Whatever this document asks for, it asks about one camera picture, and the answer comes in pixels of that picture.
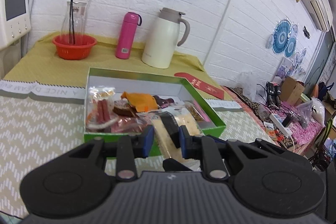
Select dark red snack packet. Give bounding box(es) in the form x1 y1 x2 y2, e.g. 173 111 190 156
110 100 150 134

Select pink edged snack packet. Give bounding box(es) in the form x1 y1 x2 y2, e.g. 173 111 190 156
184 101 211 122

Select cracker biscuit pack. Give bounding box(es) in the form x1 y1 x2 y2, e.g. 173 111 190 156
151 108 204 171

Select orange snack packet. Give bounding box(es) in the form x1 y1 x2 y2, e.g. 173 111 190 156
121 92 158 113

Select clear pack red sausages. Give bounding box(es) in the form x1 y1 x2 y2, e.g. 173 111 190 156
85 86 118 131

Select green cardboard box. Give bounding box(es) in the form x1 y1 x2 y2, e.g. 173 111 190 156
84 68 226 160

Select white power strip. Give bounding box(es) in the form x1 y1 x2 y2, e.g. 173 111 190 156
269 114 293 138

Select brown cardboard box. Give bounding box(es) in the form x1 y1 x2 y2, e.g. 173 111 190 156
280 77 305 106

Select white thermos jug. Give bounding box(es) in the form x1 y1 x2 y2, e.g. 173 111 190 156
141 7 190 69

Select chevron pattern mat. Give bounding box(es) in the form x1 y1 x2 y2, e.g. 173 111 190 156
1 95 274 218

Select pink water bottle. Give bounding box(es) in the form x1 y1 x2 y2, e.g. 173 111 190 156
115 12 142 59

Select red plastic basket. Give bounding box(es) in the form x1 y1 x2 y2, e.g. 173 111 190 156
52 35 97 60

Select yellow tablecloth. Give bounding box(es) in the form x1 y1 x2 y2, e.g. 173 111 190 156
5 32 211 87

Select black chopsticks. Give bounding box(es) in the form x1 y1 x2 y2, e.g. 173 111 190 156
69 0 75 45

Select blue paper fan decoration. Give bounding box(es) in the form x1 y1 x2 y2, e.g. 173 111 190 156
272 19 291 54

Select clear glass carafe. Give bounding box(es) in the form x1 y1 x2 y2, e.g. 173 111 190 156
60 1 87 35

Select white water dispenser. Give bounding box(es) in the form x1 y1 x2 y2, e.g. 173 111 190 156
0 0 31 50

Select white air conditioner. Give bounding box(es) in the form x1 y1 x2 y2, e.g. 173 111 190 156
302 0 333 32

